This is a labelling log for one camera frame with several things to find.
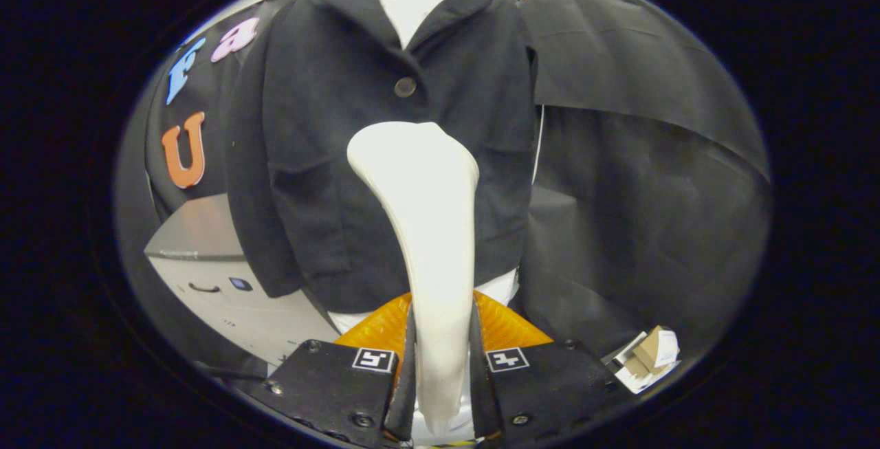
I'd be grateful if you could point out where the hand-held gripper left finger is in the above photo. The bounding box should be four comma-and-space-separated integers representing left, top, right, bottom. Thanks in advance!
249, 291, 418, 448

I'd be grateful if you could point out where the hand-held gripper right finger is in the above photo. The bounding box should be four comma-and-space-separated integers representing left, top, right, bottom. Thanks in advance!
470, 289, 619, 446

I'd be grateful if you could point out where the white garment steamer head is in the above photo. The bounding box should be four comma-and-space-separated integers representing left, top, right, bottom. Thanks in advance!
346, 121, 481, 436

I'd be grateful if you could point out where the black blazer jacket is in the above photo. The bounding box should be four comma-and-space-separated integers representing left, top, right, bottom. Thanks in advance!
225, 0, 538, 314

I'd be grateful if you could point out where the small cardboard box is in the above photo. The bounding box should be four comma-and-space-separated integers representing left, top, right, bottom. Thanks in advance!
608, 325, 681, 395

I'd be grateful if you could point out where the grey cabinet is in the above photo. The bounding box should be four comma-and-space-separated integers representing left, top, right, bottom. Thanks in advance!
143, 193, 341, 367

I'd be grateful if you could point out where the black backdrop cloth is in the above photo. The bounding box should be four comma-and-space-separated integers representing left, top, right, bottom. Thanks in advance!
117, 0, 771, 367

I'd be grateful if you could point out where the white hanging cord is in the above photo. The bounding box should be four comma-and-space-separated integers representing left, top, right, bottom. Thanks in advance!
531, 105, 545, 185

